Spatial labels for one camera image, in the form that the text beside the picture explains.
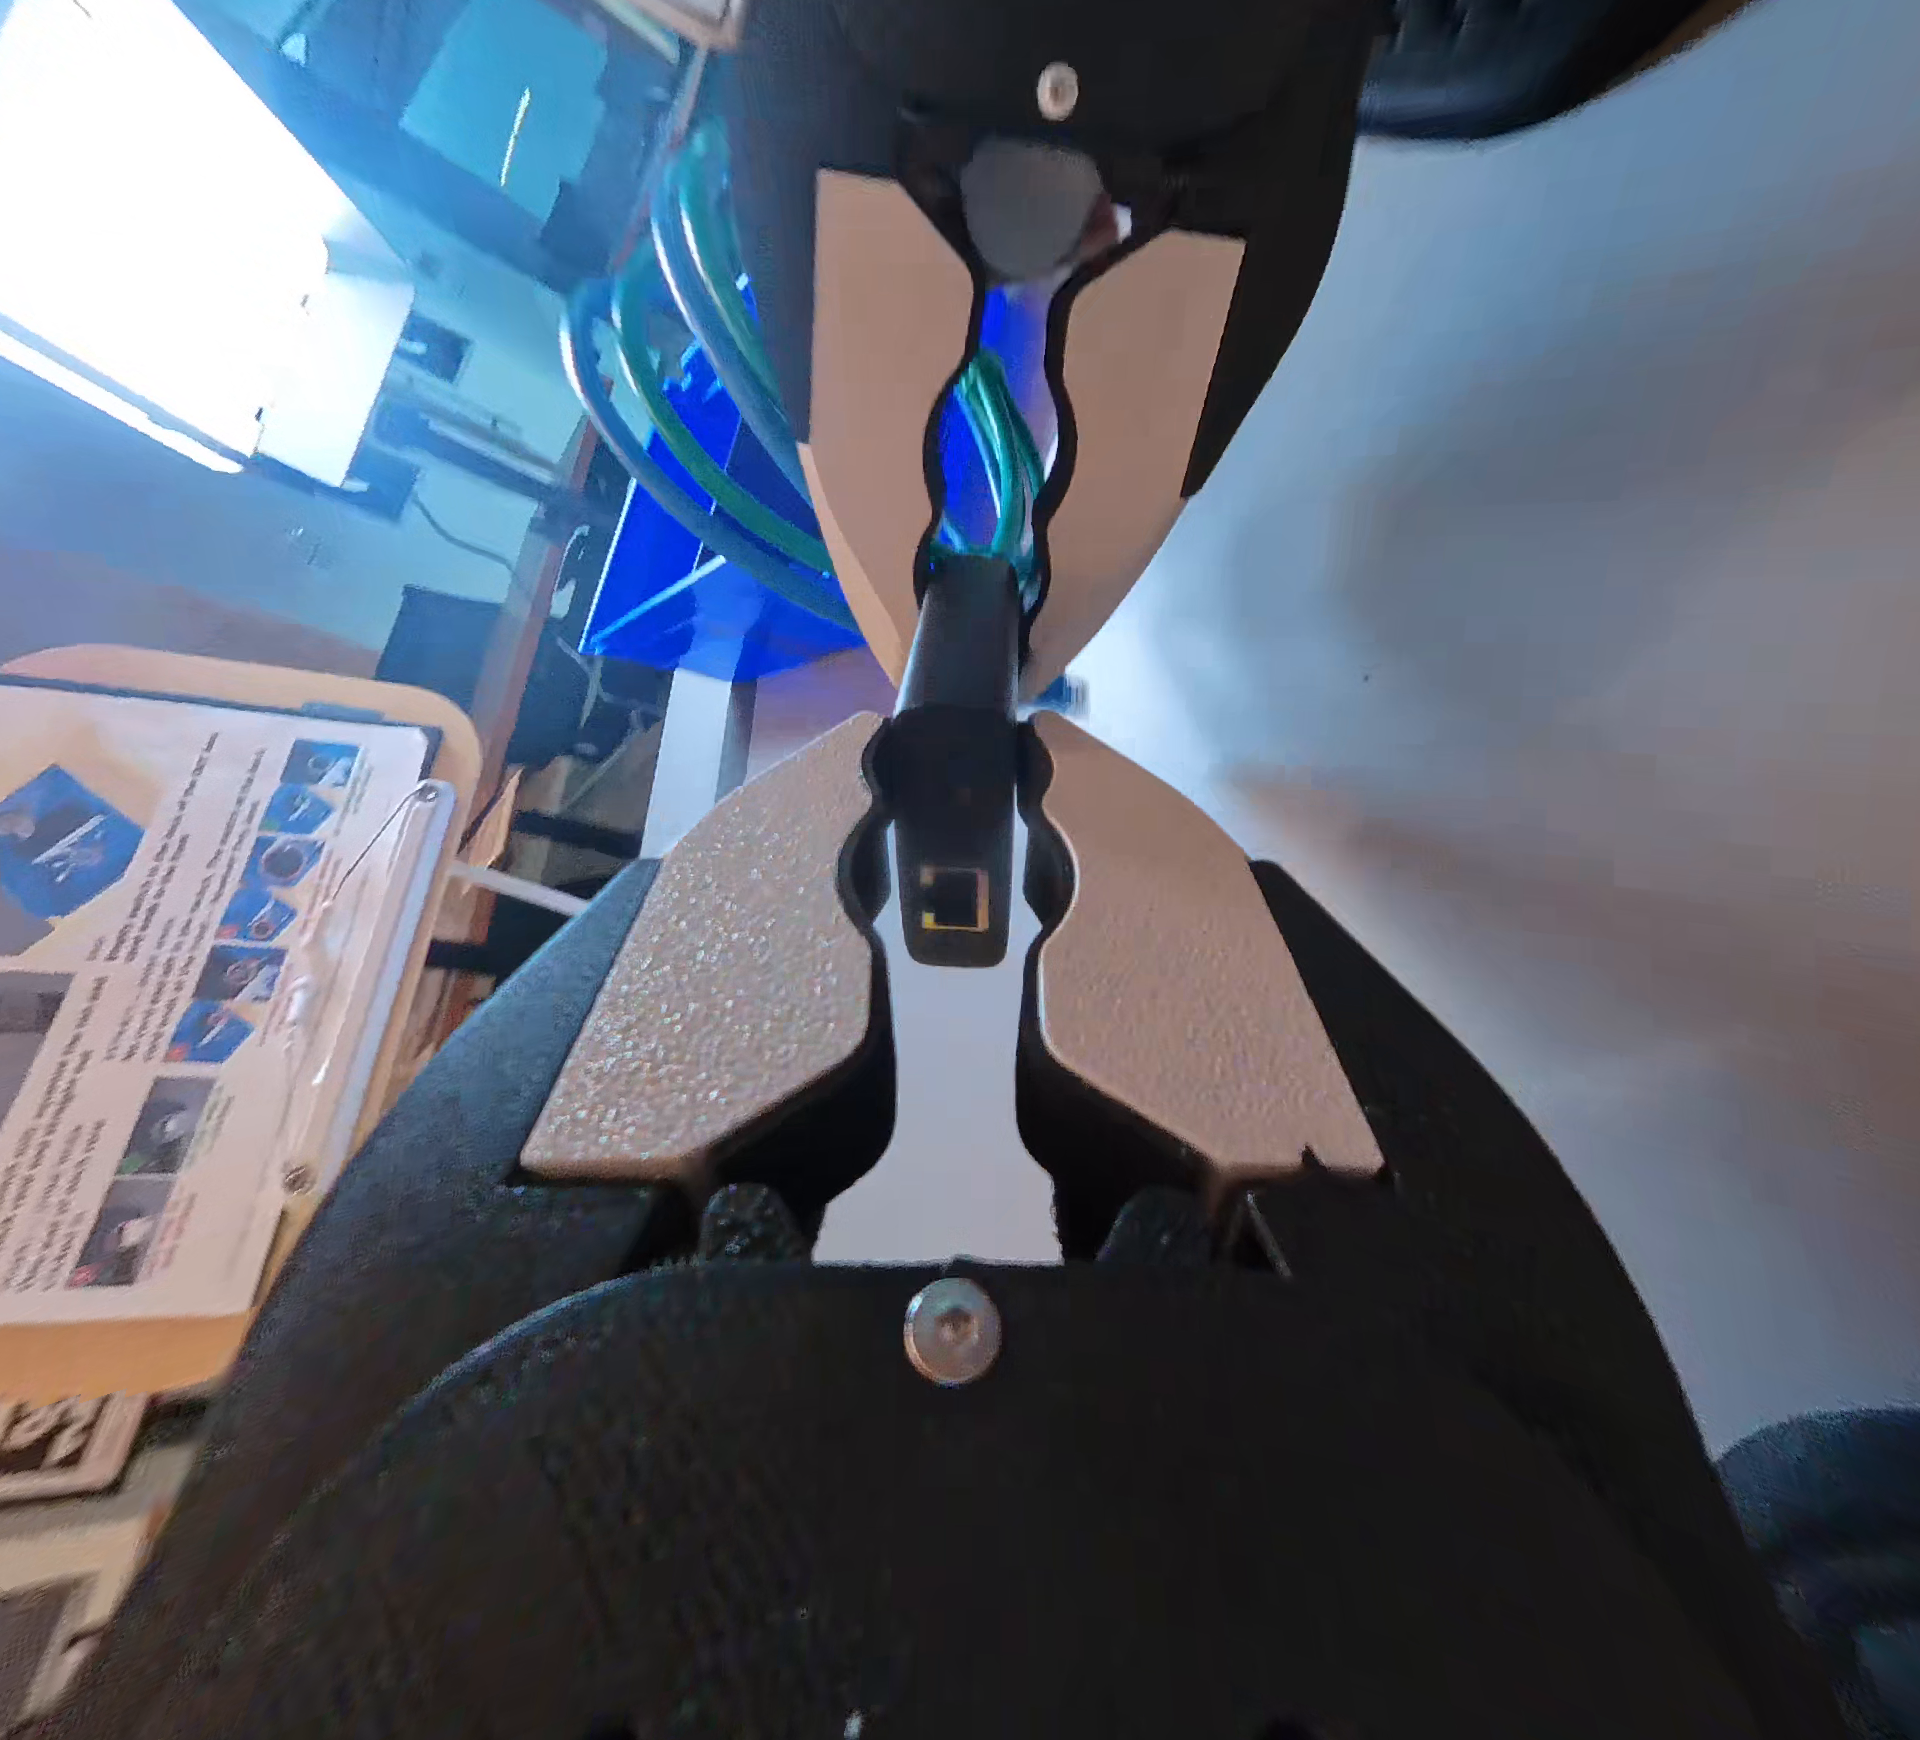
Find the bright screen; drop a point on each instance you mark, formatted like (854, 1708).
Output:
(134, 212)

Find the blue plastic bin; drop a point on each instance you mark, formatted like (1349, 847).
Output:
(676, 617)

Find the black ethernet port adapter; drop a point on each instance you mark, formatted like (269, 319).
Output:
(960, 781)

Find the wooden clipboard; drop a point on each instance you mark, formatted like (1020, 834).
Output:
(436, 751)

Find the person's dark blue clothing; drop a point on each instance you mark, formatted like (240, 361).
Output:
(1830, 1547)

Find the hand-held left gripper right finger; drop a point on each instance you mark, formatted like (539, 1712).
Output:
(1186, 990)

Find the printed instruction sheet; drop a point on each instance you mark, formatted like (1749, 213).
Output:
(165, 1022)

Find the white plastic strip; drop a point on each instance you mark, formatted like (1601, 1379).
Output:
(517, 891)

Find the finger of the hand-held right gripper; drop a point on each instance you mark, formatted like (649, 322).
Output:
(1141, 419)
(879, 390)

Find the black white printed tag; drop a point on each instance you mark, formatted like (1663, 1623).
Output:
(69, 1448)

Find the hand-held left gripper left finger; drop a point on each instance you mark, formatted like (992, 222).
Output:
(721, 975)

